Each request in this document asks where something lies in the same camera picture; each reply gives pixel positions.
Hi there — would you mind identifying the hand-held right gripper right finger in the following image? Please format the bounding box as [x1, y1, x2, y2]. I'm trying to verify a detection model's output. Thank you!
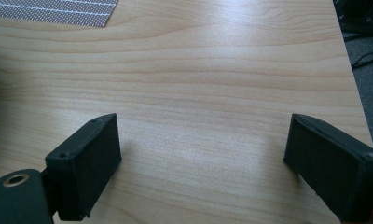
[283, 113, 373, 224]

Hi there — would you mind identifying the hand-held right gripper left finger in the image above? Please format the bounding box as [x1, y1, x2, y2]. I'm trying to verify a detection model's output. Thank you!
[44, 112, 123, 222]

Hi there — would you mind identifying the grey woven striped mat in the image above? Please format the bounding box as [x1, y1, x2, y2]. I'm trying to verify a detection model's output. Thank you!
[0, 0, 120, 28]

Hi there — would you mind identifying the black cable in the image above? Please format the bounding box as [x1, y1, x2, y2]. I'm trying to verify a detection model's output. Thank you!
[351, 49, 373, 69]

